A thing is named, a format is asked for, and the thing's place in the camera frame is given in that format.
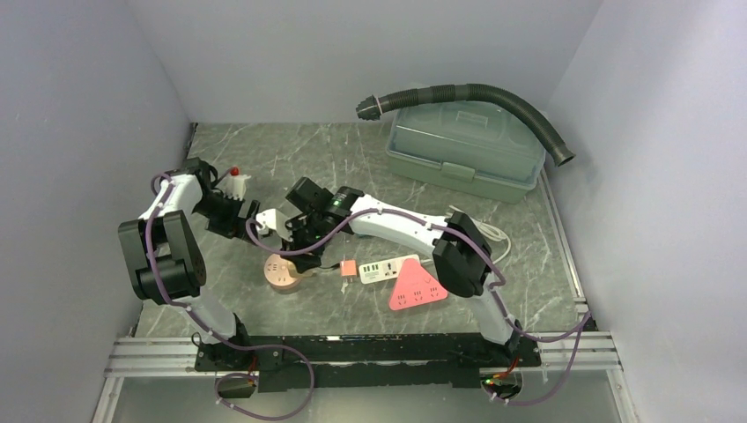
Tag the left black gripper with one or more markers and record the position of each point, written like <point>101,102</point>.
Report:
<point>236,226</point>

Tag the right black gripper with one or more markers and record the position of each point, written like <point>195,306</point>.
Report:
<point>303,261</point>

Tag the salmon cube plug adapter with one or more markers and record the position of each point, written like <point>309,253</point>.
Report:
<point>348,272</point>

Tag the round pink power socket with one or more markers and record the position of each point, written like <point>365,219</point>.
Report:
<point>281,274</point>

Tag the pink triangular power strip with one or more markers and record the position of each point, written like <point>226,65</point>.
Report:
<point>415,286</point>

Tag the white power strip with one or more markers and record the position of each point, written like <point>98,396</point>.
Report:
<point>383,270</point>

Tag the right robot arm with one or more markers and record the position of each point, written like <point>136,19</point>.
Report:
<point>460,253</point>

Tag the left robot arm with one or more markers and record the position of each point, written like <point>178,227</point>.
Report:
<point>163,259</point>

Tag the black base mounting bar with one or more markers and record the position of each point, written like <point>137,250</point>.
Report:
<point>296,362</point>

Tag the green plastic storage box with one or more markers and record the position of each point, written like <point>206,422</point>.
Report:
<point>472,147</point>

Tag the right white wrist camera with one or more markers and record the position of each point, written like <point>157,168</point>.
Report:
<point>273,221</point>

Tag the aluminium frame rail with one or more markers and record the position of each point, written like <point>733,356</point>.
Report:
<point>176,357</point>

